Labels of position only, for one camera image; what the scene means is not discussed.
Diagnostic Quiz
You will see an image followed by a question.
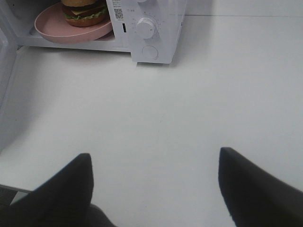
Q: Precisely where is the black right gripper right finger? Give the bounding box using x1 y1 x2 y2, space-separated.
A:
218 147 303 227

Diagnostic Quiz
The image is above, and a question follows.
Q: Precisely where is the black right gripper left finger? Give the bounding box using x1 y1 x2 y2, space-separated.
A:
0 153 114 227

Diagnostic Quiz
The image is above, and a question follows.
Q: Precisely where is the pink round plate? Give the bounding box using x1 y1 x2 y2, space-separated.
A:
35 2 113 44

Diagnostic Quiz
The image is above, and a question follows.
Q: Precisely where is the burger with lettuce and cheese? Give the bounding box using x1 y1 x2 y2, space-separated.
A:
61 0 108 27

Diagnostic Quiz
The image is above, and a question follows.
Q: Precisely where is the white microwave door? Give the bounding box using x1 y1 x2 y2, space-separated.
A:
0 28 18 153

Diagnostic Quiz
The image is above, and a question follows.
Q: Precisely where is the lower white microwave knob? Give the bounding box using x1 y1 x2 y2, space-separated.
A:
135 17 158 39

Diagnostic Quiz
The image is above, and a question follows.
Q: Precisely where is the white microwave oven body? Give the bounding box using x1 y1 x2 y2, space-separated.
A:
0 0 187 64

